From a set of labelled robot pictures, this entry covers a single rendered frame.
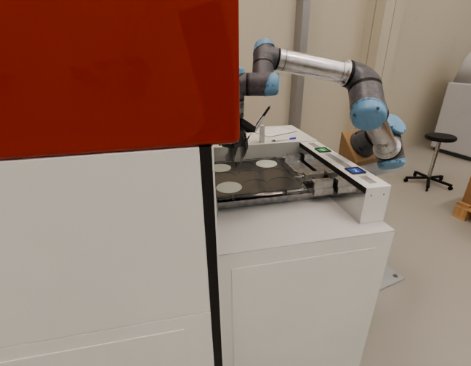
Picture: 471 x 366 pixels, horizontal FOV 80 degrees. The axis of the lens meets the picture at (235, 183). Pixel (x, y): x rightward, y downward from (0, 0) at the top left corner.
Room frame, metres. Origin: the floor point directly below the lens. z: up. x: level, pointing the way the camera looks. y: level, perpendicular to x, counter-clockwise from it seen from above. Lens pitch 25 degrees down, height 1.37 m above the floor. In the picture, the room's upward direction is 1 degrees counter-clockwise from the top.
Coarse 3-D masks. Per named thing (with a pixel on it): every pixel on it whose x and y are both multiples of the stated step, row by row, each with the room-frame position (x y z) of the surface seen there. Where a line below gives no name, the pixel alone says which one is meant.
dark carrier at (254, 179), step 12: (240, 168) 1.18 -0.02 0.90; (252, 168) 1.18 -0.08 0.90; (264, 168) 1.18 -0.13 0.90; (276, 168) 1.18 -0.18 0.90; (216, 180) 1.06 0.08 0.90; (228, 180) 1.06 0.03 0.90; (240, 180) 1.05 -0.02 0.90; (252, 180) 1.05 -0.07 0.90; (264, 180) 1.05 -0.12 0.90; (276, 180) 1.05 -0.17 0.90; (288, 180) 1.05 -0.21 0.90; (216, 192) 0.94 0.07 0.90; (240, 192) 0.94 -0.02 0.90; (252, 192) 0.94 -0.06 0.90
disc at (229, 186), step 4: (220, 184) 1.01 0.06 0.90; (224, 184) 1.01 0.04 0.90; (228, 184) 1.01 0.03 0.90; (232, 184) 1.01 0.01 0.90; (236, 184) 1.01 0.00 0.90; (240, 184) 1.01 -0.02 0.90; (220, 188) 0.98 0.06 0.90; (224, 188) 0.98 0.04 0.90; (228, 188) 0.98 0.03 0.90; (232, 188) 0.98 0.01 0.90; (236, 188) 0.98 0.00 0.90; (240, 188) 0.98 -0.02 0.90; (224, 192) 0.94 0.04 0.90; (228, 192) 0.94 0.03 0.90; (232, 192) 0.94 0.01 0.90
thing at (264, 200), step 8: (296, 192) 1.03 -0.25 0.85; (304, 192) 1.03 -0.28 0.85; (224, 200) 0.97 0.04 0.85; (232, 200) 0.97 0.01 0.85; (240, 200) 0.97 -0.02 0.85; (248, 200) 0.98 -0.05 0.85; (256, 200) 0.99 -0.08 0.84; (264, 200) 0.99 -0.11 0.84; (272, 200) 1.00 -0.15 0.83; (280, 200) 1.00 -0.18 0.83; (288, 200) 1.01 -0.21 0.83; (296, 200) 1.02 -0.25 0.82; (224, 208) 0.96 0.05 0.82
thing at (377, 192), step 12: (312, 144) 1.36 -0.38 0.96; (324, 156) 1.16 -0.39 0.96; (336, 156) 1.16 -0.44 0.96; (360, 180) 0.90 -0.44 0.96; (372, 180) 0.91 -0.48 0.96; (372, 192) 0.85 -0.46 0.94; (384, 192) 0.85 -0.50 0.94; (372, 204) 0.85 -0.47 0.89; (384, 204) 0.86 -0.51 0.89; (372, 216) 0.85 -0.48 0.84
